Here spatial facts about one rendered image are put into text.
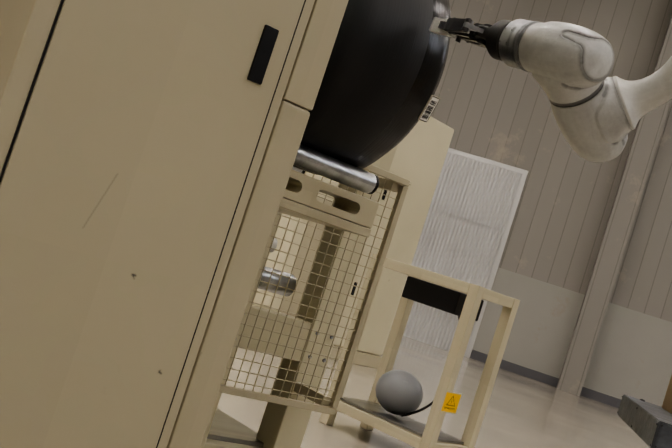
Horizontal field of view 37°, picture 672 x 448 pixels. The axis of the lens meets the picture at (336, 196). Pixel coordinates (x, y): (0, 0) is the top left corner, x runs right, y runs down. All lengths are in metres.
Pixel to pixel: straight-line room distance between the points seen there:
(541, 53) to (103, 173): 0.84
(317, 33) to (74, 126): 0.36
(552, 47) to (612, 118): 0.18
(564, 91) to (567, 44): 0.09
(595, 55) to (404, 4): 0.48
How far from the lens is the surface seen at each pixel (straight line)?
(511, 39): 1.82
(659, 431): 1.44
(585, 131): 1.83
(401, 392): 4.48
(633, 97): 1.84
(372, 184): 2.16
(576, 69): 1.72
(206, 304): 1.31
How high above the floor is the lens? 0.72
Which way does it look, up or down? 3 degrees up
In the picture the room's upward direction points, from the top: 18 degrees clockwise
